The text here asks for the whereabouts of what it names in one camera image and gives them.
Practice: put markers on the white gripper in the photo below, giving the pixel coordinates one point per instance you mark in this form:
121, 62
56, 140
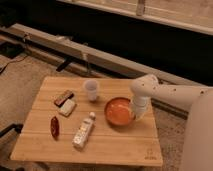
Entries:
139, 114

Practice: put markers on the orange ceramic bowl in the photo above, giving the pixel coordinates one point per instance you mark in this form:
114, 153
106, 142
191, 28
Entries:
117, 111

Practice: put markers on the white plastic bottle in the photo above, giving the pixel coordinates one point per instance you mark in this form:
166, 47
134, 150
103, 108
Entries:
84, 131

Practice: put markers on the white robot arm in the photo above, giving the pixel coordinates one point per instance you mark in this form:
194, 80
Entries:
197, 101

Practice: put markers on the translucent plastic cup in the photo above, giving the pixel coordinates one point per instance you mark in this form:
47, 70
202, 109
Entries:
91, 88

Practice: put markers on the small wooden folding table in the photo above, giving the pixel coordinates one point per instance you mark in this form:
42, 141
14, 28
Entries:
136, 145

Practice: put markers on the brown chocolate bar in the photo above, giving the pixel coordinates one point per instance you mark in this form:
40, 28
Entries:
59, 101

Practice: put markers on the white soap bar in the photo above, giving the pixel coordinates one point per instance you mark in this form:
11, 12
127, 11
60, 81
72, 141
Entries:
67, 108

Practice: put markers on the red chili pepper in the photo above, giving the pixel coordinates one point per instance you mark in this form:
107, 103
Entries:
54, 126

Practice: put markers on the black table leg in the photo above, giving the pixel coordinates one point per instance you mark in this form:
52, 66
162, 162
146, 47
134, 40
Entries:
16, 127

